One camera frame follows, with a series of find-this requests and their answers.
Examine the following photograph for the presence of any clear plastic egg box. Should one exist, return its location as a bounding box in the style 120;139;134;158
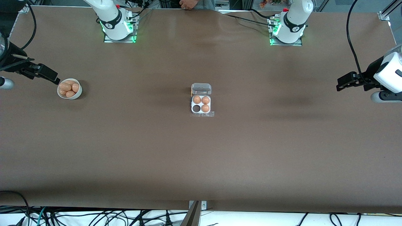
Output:
191;83;212;114

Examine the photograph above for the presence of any white round bowl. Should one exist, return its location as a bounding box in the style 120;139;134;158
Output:
57;78;83;100

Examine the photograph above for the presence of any brown table cover sheet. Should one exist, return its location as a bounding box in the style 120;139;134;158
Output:
0;6;402;214

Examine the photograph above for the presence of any bystander grey clothing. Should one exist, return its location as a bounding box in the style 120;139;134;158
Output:
195;0;217;10

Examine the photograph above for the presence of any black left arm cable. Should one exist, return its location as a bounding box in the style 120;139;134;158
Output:
346;0;368;83

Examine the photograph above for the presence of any aluminium frame bracket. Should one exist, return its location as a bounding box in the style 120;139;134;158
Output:
18;0;43;13
378;0;402;21

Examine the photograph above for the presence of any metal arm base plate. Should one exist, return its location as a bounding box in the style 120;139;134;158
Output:
104;14;138;43
269;16;303;46

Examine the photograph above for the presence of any teal cable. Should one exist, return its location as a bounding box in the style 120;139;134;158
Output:
37;207;47;226

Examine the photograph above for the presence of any small metal mounting bracket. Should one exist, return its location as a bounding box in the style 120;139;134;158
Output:
188;200;207;210

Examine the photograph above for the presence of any black camera pole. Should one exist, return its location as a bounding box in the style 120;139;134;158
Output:
180;201;202;226

